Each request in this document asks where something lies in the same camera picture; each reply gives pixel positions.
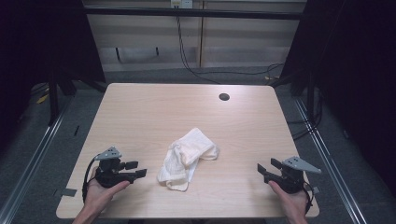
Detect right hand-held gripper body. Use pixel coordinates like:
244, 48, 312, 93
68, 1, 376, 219
263, 156, 322, 195

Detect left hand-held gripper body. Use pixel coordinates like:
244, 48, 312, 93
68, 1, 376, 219
92, 147, 138, 189

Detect white towel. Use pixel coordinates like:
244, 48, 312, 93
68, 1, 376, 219
156, 127, 220, 192

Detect person's right hand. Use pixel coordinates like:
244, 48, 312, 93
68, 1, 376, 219
268, 180, 312, 218

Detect person's left hand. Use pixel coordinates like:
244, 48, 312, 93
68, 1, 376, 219
83, 167, 131, 216

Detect black stand leg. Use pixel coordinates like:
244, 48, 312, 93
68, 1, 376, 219
47, 74, 61, 127

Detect yellow item on floor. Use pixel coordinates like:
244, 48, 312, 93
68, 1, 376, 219
35, 93, 50, 105

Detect dark curtain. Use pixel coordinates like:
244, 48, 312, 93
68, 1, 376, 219
279, 0, 396, 190
0, 0, 106, 155

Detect black horizontal bar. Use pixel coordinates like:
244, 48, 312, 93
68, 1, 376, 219
83, 7, 305, 21

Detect white power socket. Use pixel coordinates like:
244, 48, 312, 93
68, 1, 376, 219
170, 0, 194, 9

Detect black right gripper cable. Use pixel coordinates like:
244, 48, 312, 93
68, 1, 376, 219
302, 182, 315, 217

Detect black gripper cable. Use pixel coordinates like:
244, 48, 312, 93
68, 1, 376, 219
302, 182, 315, 217
81, 156, 100, 203

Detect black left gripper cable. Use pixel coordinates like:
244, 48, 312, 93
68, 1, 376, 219
81, 156, 100, 203

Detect metal floor rail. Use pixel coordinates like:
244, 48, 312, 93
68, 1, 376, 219
0, 98, 75, 224
293, 97, 370, 224

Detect black floor cables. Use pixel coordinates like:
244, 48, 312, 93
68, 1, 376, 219
287, 88, 324, 142

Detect long black wall cable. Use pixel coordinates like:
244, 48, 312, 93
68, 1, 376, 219
175, 14, 285, 86

